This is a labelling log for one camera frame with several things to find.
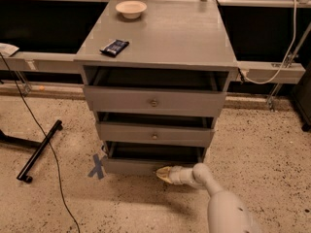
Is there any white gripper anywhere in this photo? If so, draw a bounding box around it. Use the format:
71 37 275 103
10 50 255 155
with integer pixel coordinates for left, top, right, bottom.
155 166 197 187

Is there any grey bottom drawer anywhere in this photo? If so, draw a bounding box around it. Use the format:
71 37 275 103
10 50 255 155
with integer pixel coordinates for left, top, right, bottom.
102 141 207 176

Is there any grey drawer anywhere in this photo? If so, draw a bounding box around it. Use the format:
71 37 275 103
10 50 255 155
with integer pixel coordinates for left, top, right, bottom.
84 68 226 117
102 141 207 176
96 113 215 148

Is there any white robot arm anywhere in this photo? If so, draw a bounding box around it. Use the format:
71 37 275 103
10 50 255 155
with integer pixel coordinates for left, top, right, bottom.
155 163 263 233

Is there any grey middle drawer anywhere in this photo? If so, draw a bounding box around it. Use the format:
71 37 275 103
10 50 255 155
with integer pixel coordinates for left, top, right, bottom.
96 113 215 148

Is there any grey top drawer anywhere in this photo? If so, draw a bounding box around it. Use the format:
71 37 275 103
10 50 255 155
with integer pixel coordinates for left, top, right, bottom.
84 68 226 117

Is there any grey wooden drawer cabinet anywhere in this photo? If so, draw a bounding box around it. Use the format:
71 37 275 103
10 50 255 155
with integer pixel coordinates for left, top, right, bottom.
74 0 239 162

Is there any blue tape cross mark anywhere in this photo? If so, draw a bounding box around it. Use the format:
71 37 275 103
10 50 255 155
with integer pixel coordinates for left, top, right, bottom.
87 154 105 180

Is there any dark blue snack packet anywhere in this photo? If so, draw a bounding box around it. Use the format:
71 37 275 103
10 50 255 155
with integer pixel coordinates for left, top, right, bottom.
100 39 129 57

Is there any black floor stand base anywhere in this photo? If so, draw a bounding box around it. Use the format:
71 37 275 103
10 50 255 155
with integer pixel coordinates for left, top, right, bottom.
0 120 62 183

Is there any dark box at right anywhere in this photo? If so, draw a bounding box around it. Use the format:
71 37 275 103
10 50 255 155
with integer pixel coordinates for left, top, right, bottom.
292 63 311 132

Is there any cream ceramic bowl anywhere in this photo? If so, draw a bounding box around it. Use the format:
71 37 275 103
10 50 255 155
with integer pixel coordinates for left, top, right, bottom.
116 1 147 19

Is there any white paper sheet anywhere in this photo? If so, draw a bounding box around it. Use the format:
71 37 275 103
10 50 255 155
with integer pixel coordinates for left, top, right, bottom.
0 43 18 57

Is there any white hanging cable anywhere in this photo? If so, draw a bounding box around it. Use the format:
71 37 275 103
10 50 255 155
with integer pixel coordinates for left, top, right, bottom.
241 0 298 85

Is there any grey metal frame rail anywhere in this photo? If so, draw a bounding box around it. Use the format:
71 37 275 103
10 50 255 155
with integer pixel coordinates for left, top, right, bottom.
0 0 311 85

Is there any black floor cable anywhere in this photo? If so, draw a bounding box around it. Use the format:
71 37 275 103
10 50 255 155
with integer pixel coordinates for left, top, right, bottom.
0 50 82 233

